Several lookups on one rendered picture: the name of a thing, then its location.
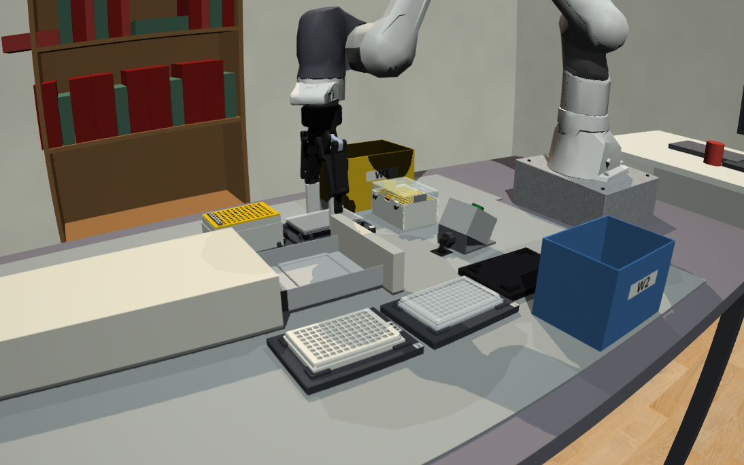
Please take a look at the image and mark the blue open-top bin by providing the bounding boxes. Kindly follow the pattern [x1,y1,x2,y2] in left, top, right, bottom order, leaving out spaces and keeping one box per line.
[532,215,675,352]

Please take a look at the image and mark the yellow open-top bin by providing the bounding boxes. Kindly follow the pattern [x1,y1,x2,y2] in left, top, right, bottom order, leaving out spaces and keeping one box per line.
[319,139,415,213]

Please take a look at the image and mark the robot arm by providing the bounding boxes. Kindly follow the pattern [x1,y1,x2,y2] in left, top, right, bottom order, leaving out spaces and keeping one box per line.
[290,0,629,182]

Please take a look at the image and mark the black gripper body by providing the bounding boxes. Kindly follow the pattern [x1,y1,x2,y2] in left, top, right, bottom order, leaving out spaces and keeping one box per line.
[301,104,342,154]

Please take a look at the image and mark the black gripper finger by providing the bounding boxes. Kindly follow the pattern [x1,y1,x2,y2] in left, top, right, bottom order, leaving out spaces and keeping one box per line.
[300,131,322,213]
[315,134,349,229]

